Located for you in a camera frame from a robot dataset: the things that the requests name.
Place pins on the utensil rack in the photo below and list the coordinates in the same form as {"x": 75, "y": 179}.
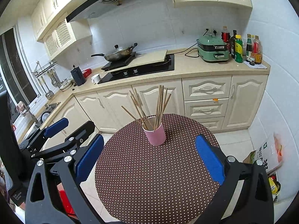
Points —
{"x": 50, "y": 77}

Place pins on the red cola bottle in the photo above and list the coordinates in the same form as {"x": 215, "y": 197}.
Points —
{"x": 225, "y": 35}

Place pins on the black electric kettle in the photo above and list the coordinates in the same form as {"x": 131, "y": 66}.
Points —
{"x": 78, "y": 76}

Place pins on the rice bag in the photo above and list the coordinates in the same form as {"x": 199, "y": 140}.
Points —
{"x": 270, "y": 153}

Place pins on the black wok with lid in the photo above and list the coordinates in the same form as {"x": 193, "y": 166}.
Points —
{"x": 117, "y": 54}

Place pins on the brown polka dot tablecloth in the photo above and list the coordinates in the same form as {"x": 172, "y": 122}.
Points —
{"x": 141, "y": 183}

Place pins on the lower kitchen cabinets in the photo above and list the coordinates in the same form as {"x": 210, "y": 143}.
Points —
{"x": 220, "y": 103}

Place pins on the red label sauce bottle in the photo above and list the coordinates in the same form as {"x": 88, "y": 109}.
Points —
{"x": 256, "y": 50}

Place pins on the dark soy sauce bottle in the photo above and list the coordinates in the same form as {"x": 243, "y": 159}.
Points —
{"x": 249, "y": 49}

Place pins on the cardboard box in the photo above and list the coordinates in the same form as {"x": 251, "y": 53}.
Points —
{"x": 249, "y": 159}

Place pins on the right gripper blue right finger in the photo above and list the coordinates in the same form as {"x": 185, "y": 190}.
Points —
{"x": 212, "y": 162}

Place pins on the dark oil bottle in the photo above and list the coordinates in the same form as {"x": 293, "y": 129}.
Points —
{"x": 232, "y": 43}

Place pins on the black gas stove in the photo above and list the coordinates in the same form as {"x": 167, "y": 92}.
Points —
{"x": 164, "y": 66}

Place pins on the red balloon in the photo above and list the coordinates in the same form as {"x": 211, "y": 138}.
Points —
{"x": 66, "y": 204}

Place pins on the white mug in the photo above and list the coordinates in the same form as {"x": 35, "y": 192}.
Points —
{"x": 96, "y": 78}

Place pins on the yellow bottle in box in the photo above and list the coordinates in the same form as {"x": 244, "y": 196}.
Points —
{"x": 274, "y": 184}

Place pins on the green yellow bottle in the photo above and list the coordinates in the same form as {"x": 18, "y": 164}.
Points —
{"x": 238, "y": 49}

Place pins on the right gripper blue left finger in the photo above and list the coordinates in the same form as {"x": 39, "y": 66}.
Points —
{"x": 86, "y": 157}

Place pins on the upper lattice cabinet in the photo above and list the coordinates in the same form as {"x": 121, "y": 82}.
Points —
{"x": 63, "y": 34}

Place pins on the pink paper cup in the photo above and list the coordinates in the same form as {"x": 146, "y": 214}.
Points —
{"x": 156, "y": 136}

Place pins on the red container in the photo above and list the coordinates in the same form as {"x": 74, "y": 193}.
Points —
{"x": 87, "y": 72}

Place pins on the beige cutting board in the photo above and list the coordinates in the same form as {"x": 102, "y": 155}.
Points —
{"x": 147, "y": 58}

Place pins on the green electric cooker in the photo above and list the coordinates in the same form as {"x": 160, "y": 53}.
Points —
{"x": 212, "y": 49}

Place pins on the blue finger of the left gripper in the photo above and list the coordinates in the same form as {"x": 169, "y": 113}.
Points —
{"x": 55, "y": 128}
{"x": 79, "y": 136}

